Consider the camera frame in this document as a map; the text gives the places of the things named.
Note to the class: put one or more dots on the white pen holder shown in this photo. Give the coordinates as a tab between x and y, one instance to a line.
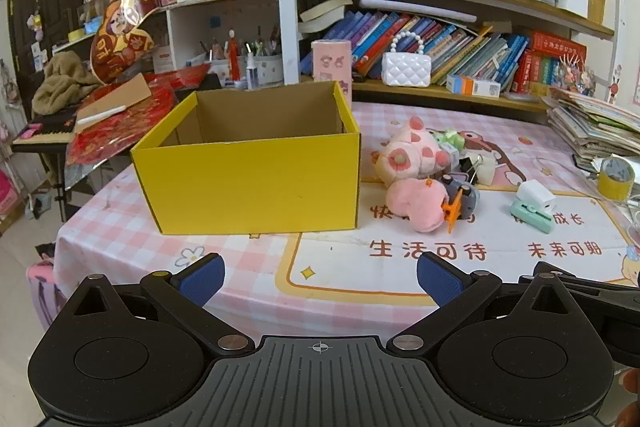
267	69

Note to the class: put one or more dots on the green frog toy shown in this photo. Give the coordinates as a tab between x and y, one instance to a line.
452	138

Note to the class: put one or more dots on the stack of worn notebooks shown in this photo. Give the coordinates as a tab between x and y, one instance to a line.
590	127

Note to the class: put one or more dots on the person's right hand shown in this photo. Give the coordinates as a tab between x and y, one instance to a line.
631	387

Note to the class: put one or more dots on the pink cylinder container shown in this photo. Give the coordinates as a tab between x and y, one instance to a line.
331	62

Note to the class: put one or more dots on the orange and white carton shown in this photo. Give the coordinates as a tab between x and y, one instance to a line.
472	86

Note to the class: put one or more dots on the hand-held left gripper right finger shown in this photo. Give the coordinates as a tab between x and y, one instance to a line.
440	279

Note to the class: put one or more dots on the light pink pig plush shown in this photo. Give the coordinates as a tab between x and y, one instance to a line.
405	152

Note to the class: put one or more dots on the yellow tape roll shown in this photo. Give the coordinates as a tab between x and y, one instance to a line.
607	187

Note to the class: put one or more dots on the white quilted handbag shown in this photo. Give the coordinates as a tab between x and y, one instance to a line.
405	71

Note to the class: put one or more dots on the brown cardboard sheet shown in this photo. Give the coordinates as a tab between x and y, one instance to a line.
120	99

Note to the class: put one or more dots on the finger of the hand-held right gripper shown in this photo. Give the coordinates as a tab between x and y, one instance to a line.
590	284

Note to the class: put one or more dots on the black binder clip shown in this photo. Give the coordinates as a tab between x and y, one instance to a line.
467	168

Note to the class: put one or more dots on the mint green stapler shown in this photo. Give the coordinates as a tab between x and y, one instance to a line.
530	217

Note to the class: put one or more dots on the wooden bookshelf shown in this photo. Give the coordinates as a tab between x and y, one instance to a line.
287	32

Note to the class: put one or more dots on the red boxed book set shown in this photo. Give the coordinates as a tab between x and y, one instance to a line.
545	62

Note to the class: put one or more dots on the brown fleece blanket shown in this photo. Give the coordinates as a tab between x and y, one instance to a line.
60	82

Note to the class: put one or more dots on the pink round plush toy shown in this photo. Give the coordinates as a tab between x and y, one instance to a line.
415	204

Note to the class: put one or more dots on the grey plush toy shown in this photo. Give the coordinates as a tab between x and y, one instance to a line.
465	197

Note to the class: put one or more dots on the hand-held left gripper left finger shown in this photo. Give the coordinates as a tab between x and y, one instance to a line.
202	279

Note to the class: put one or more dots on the white shelf unit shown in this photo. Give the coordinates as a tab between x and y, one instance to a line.
190	27

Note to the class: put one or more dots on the pink checked printed tablecloth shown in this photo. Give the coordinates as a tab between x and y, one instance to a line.
150	227

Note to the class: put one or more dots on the red patterned paper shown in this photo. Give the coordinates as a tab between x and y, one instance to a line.
145	122

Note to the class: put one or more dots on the white charger plug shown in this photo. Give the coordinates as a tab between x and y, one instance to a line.
535	196

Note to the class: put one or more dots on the yellow cardboard box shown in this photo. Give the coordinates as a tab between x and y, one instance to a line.
250	187

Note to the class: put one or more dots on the clear spray bottle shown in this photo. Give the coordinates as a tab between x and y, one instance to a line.
252	74

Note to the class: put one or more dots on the white pen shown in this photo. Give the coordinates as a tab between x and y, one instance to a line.
102	114

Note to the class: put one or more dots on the beige lying books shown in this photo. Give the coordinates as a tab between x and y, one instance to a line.
325	14

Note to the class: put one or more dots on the red gold foil decoration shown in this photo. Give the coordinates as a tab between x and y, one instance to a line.
120	37

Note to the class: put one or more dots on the white paper roll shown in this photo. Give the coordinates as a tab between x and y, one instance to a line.
420	9

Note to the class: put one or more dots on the colourful spiky ornament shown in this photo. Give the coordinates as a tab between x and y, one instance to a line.
575	74

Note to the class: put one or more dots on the row of leaning blue books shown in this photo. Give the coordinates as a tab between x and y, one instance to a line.
400	37

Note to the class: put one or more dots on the electric keyboard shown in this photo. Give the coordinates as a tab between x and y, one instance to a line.
42	134

